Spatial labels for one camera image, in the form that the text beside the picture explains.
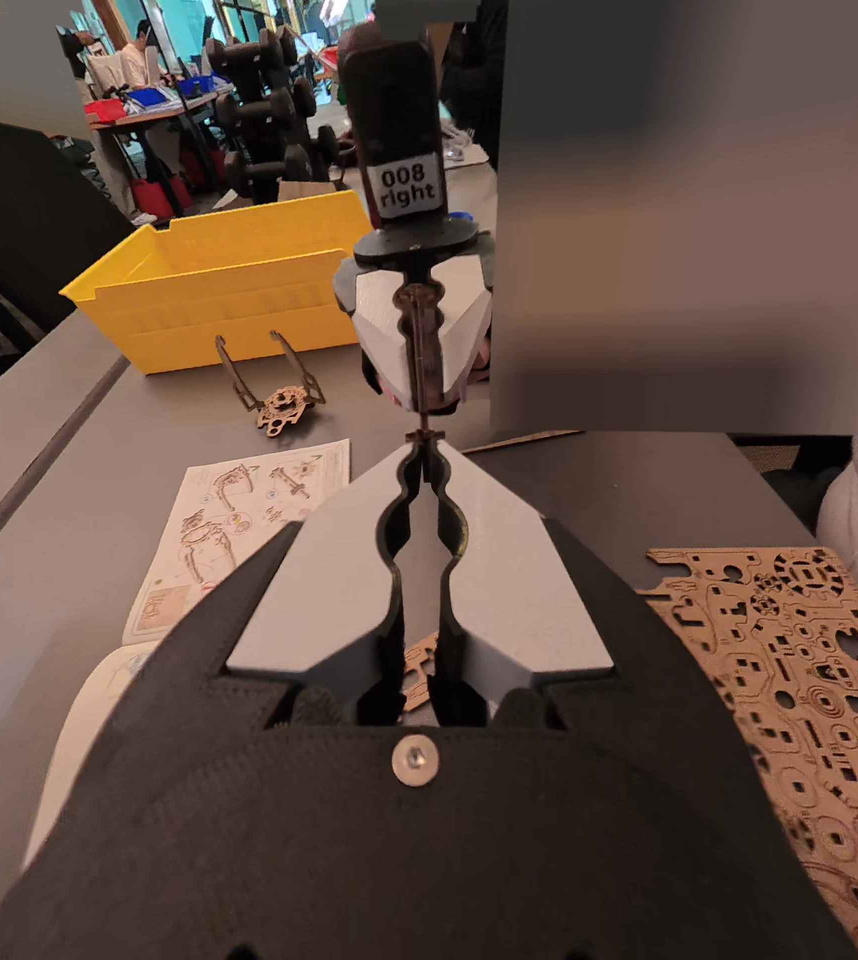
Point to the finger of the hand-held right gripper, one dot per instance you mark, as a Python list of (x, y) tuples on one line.
[(380, 322), (466, 315)]

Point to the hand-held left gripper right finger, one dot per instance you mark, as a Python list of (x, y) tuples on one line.
[(522, 592)]

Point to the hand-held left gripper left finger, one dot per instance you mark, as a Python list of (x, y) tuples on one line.
[(309, 592)]

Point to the small wooden cross piece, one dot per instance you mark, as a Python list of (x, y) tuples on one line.
[(426, 436)]

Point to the wooden claw model assembly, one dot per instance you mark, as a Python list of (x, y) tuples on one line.
[(282, 411)]

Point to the laser-cut wooden parts sheet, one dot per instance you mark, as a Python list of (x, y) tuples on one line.
[(788, 675)]

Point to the cardboard box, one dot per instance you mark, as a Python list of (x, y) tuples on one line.
[(301, 191)]

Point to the printed instruction sheet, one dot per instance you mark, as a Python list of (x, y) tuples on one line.
[(196, 540)]

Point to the small wooden sheet offcut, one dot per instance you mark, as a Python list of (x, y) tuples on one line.
[(420, 667)]

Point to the black dumbbell rack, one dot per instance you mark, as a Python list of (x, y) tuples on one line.
[(264, 112)]

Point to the yellow plastic bin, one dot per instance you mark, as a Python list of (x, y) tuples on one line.
[(234, 315)]

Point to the blue storage bin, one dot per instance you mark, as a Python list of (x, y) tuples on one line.
[(148, 96), (195, 85)]

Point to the long work table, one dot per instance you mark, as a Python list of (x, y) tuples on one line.
[(163, 112)]

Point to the red crate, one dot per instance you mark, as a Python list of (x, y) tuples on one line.
[(155, 196)]

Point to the red storage bin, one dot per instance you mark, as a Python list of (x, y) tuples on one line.
[(105, 110)]

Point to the black panel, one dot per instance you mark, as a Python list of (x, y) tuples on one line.
[(16, 210)]

